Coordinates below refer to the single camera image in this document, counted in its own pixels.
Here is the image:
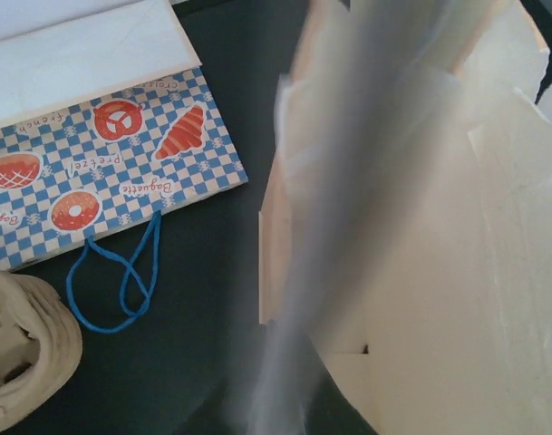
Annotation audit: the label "blue checkered paper bag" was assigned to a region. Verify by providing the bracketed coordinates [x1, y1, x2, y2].
[0, 0, 250, 334]

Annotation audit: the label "orange paper bag white handles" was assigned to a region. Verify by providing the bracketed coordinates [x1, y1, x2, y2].
[246, 1, 552, 434]

